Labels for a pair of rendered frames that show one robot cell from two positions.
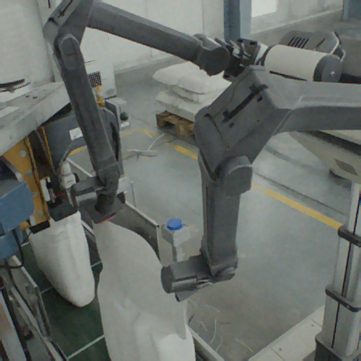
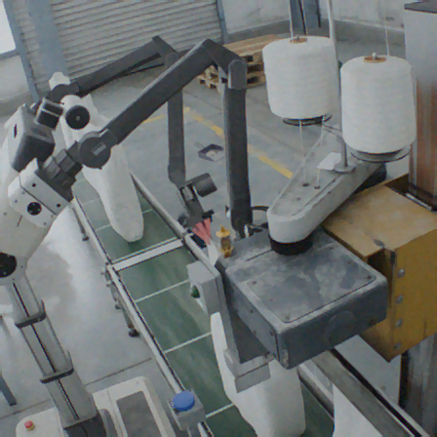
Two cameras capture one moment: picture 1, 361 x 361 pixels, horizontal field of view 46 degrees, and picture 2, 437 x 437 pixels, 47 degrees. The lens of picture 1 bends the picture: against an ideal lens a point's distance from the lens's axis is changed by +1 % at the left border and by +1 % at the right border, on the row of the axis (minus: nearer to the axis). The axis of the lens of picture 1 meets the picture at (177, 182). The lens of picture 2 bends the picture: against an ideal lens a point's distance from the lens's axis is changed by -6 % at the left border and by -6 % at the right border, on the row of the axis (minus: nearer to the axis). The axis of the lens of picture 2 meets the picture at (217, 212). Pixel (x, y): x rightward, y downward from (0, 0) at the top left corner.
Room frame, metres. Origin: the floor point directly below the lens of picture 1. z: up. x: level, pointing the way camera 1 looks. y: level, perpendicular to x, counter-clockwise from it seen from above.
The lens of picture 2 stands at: (2.20, 0.47, 1.95)
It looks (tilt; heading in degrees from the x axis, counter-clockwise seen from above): 29 degrees down; 196
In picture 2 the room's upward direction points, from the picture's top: 11 degrees counter-clockwise
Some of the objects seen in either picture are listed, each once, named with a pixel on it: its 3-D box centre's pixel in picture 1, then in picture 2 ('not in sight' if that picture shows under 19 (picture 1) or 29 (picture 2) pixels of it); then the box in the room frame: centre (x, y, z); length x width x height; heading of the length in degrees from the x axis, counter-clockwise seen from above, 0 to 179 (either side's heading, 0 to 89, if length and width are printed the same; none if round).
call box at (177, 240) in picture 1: (175, 231); (186, 409); (1.31, 0.02, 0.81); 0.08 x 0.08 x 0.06; 36
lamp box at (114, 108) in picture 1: (118, 114); (207, 287); (1.36, 0.18, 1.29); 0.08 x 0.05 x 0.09; 36
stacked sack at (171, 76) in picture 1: (187, 71); not in sight; (4.36, -0.19, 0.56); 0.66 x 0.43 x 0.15; 123
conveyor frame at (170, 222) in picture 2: not in sight; (102, 188); (-0.97, -1.25, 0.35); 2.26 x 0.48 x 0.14; 36
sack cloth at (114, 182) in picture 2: not in sight; (112, 172); (-0.40, -0.85, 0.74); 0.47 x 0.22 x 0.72; 34
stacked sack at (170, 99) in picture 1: (188, 93); not in sight; (4.36, -0.20, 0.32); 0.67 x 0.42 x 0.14; 130
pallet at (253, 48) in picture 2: not in sight; (245, 52); (-4.64, -0.71, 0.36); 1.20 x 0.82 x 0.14; 122
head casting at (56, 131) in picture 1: (68, 136); (298, 313); (1.37, 0.36, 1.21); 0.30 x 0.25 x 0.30; 36
